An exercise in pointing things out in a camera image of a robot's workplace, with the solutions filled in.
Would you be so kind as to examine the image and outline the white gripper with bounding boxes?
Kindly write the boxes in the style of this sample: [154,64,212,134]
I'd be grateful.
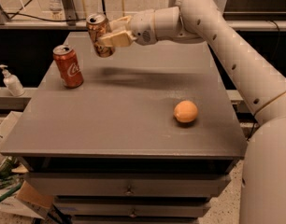
[98,9,156,47]

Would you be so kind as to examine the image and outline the orange patterned soda can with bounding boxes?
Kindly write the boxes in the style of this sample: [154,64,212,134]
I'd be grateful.
[86,13,115,58]

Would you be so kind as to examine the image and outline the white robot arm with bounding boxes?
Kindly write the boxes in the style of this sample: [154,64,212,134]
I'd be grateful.
[98,0,286,224]

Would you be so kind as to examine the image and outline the red coke can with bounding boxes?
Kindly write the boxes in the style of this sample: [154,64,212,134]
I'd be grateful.
[53,45,84,89]

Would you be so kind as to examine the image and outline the orange fruit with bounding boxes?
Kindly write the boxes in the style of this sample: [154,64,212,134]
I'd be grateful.
[174,101,198,123]

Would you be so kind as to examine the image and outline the grey drawer cabinet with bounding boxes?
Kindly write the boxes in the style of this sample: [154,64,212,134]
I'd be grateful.
[3,33,246,224]

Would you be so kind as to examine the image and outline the white pump bottle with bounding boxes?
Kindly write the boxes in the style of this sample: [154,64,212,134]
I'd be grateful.
[0,64,24,97]

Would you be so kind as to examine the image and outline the green bottle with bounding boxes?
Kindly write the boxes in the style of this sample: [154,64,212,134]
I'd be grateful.
[0,157,18,189]

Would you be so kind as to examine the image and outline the black cable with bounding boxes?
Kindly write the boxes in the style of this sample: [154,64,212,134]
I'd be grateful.
[2,0,88,23]

